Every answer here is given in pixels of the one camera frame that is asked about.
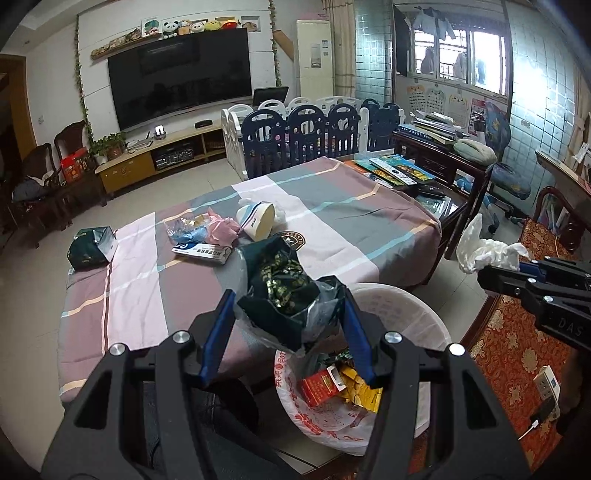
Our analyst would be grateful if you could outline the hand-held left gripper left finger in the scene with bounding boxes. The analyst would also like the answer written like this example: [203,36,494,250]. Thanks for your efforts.
[41,290,252,480]

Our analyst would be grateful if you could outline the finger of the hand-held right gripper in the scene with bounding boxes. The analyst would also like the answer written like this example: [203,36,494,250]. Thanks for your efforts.
[519,258,591,281]
[478,264,556,308]

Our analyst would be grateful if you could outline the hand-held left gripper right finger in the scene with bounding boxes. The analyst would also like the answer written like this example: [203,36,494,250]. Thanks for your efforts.
[339,295,533,480]

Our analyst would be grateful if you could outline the yellow snack packet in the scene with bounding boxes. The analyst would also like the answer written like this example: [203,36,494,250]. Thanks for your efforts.
[350,384,384,413]
[338,363,370,393]

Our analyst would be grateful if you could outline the white tissue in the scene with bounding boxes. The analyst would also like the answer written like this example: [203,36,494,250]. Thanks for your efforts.
[456,213,529,274]

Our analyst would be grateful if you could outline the red cardboard box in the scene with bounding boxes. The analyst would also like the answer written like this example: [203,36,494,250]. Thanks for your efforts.
[302,367,347,408]

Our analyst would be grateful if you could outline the white trash bin with liner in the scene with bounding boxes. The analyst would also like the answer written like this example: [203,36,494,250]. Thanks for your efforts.
[274,282,452,459]

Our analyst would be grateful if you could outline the dark green snack packet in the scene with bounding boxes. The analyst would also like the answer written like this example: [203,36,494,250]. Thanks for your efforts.
[235,237,347,354]

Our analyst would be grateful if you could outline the white blue tissue pack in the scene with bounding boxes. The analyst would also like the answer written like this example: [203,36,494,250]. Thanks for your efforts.
[172,243,232,265]

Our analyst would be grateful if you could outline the pink plastic bag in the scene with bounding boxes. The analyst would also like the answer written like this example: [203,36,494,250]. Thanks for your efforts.
[205,208,242,245]

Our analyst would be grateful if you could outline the white paper cup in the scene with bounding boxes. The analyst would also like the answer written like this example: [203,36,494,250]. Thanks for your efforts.
[236,202,276,241]

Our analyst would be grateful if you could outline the person's right forearm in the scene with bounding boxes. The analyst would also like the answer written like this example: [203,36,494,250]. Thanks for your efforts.
[556,344,591,435]

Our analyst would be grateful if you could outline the wooden armchair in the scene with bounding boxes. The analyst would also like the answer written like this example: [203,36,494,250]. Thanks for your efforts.
[517,186,591,260]

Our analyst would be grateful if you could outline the white power strip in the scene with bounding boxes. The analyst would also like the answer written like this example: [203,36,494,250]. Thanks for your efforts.
[533,364,561,402]

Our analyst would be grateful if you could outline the red patterned seat cushion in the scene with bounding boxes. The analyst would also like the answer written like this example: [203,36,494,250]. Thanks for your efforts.
[462,295,583,468]

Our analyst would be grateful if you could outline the black charger plug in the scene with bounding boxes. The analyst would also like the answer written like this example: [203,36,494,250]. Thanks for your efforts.
[517,397,561,441]

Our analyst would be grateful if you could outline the blue face mask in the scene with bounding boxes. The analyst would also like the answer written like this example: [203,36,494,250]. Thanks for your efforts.
[173,230,209,246]

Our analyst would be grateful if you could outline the person's dark trousers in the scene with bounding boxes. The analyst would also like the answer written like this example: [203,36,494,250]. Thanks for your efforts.
[141,383,289,480]

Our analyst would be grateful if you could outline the clear plastic package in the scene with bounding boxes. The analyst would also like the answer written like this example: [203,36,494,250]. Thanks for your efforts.
[165,215,208,245]

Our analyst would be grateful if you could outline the grey cushion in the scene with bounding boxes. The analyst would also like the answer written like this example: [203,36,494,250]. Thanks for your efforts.
[453,138,498,166]

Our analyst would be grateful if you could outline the plaid tablecloth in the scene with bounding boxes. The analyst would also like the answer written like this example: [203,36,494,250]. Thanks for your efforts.
[58,156,441,407]

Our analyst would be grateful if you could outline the dark wooden side table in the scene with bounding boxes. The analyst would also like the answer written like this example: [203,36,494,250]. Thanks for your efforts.
[392,131,497,259]

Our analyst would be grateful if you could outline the blue patterned office chair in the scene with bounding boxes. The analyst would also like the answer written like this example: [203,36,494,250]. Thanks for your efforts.
[480,99,533,232]

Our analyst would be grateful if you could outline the row of colourful books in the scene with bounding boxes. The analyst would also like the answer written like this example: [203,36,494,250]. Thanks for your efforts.
[344,154,437,190]

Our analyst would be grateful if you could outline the dark green gift box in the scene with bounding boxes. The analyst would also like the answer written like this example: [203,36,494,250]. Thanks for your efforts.
[68,226,118,270]

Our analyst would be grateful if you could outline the stack of books and papers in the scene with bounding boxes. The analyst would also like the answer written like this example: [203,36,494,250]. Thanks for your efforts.
[406,108,467,144]

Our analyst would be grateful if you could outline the black audio receiver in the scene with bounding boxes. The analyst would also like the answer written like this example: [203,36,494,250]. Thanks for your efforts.
[154,145,195,169]

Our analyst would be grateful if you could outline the wooden television cabinet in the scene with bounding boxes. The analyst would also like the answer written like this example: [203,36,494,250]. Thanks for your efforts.
[95,121,232,195]

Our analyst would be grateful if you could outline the blue white playpen fence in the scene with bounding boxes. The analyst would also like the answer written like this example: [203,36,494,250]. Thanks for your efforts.
[221,96,407,181]

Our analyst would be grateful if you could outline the potted green plant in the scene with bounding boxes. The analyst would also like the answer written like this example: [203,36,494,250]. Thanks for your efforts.
[90,132,127,162]

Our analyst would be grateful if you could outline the red gift box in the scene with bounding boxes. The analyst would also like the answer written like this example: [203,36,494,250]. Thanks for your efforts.
[60,148,90,182]

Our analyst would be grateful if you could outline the window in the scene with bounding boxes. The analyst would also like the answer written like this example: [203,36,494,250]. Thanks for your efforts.
[392,4,513,100]

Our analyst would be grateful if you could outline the dark bag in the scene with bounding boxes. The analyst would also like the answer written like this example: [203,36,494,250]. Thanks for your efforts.
[11,176,49,201]

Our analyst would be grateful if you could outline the black monitor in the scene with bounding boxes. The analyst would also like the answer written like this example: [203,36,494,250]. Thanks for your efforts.
[252,86,289,108]

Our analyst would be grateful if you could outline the dark wooden chair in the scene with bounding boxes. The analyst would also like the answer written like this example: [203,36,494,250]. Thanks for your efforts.
[9,143,70,241]
[53,121,109,217]

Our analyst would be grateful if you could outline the hanging black garment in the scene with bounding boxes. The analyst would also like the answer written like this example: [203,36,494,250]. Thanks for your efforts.
[393,6,411,77]

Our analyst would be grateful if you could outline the large black television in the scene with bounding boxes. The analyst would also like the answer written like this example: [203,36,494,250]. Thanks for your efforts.
[107,28,254,131]

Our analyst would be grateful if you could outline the hanging blue shirt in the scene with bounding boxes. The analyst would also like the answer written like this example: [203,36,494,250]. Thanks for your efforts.
[412,7,455,40]

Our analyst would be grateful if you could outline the beige curtain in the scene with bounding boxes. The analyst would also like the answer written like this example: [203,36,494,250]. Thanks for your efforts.
[322,0,358,97]

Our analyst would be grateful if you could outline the cream standing air conditioner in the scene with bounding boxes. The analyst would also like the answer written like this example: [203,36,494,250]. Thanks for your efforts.
[295,19,334,99]

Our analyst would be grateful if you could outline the green ivy vine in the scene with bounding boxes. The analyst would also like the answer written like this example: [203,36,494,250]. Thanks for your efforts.
[268,0,284,88]
[73,14,96,145]

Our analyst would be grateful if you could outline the red wall poster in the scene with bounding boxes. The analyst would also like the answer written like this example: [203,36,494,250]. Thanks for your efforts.
[468,98,488,134]

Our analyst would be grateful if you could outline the white chart wall poster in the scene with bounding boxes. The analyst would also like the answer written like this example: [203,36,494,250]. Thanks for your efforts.
[445,92,469,127]
[406,83,428,114]
[425,85,446,116]

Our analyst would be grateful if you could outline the wooden wall shelf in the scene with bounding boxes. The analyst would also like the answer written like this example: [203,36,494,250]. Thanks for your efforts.
[90,32,162,61]

